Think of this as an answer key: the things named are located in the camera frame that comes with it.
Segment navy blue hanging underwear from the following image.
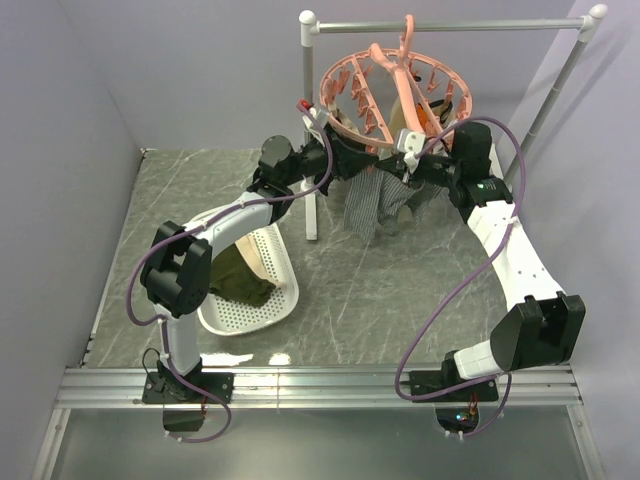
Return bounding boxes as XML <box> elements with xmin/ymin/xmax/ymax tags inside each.
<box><xmin>406</xmin><ymin>182</ymin><xmax>443</xmax><ymax>226</ymax></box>

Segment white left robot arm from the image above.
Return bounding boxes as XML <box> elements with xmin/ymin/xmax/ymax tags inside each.
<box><xmin>140</xmin><ymin>129</ymin><xmax>377</xmax><ymax>402</ymax></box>

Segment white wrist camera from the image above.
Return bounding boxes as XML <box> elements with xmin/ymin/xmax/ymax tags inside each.
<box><xmin>394</xmin><ymin>128</ymin><xmax>427</xmax><ymax>173</ymax></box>
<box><xmin>296</xmin><ymin>99</ymin><xmax>331</xmax><ymax>131</ymax></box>

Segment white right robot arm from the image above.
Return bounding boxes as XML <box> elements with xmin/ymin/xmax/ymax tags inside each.
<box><xmin>394</xmin><ymin>116</ymin><xmax>586</xmax><ymax>402</ymax></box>

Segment grey striped boxer underwear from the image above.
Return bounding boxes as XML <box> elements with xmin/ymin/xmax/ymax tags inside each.
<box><xmin>344</xmin><ymin>169</ymin><xmax>418</xmax><ymax>242</ymax></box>

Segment beige underwear in basket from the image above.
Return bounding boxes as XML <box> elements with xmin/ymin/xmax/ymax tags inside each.
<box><xmin>235</xmin><ymin>235</ymin><xmax>285</xmax><ymax>288</ymax></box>

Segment beige hanging garment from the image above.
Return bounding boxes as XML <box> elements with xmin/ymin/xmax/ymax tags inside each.
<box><xmin>389</xmin><ymin>94</ymin><xmax>459</xmax><ymax>136</ymax></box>

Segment aluminium mounting rail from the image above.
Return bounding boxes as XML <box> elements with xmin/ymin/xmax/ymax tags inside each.
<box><xmin>32</xmin><ymin>365</ymin><xmax>606</xmax><ymax>479</ymax></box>

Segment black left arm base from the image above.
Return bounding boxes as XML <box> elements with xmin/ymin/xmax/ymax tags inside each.
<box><xmin>141</xmin><ymin>369</ymin><xmax>234</xmax><ymax>434</ymax></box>

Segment olive green underwear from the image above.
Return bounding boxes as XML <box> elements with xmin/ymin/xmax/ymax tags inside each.
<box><xmin>209</xmin><ymin>245</ymin><xmax>276</xmax><ymax>308</ymax></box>

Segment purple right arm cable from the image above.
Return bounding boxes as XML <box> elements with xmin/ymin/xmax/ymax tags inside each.
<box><xmin>395</xmin><ymin>117</ymin><xmax>526</xmax><ymax>437</ymax></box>

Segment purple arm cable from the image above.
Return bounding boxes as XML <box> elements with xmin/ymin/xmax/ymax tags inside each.
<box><xmin>395</xmin><ymin>117</ymin><xmax>526</xmax><ymax>437</ymax></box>
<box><xmin>125</xmin><ymin>107</ymin><xmax>335</xmax><ymax>445</ymax></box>

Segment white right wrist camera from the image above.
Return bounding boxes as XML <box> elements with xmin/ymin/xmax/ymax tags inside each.
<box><xmin>394</xmin><ymin>128</ymin><xmax>427</xmax><ymax>173</ymax></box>

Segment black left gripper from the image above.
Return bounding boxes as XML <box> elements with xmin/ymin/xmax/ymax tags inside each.
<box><xmin>284</xmin><ymin>123</ymin><xmax>380</xmax><ymax>187</ymax></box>

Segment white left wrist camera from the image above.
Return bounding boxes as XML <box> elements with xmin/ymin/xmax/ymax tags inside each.
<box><xmin>296</xmin><ymin>99</ymin><xmax>331</xmax><ymax>131</ymax></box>

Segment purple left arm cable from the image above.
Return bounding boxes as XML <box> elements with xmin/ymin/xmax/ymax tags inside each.
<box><xmin>125</xmin><ymin>107</ymin><xmax>335</xmax><ymax>445</ymax></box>

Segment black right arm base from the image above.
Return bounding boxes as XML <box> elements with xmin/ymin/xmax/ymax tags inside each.
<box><xmin>400</xmin><ymin>370</ymin><xmax>499</xmax><ymax>437</ymax></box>

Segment silver clothes rack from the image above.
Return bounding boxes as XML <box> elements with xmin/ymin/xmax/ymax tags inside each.
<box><xmin>297</xmin><ymin>2</ymin><xmax>609</xmax><ymax>242</ymax></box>

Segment white perforated laundry basket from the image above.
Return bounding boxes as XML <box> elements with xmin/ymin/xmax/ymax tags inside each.
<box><xmin>197</xmin><ymin>225</ymin><xmax>299</xmax><ymax>336</ymax></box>

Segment pink round clip hanger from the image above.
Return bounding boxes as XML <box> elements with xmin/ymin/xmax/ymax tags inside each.
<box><xmin>319</xmin><ymin>14</ymin><xmax>473</xmax><ymax>158</ymax></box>

